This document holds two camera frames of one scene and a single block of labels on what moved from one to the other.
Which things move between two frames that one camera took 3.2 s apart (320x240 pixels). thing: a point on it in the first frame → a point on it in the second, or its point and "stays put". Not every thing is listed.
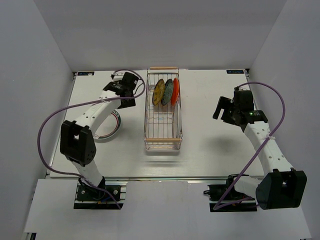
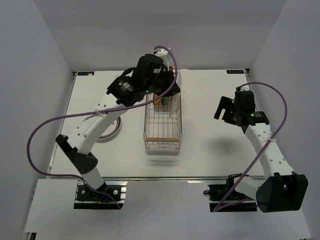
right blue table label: (235, 71) stays put
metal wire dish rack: (163, 127) stays put
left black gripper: (131, 104) → (169, 76)
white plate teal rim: (110, 127) stays put
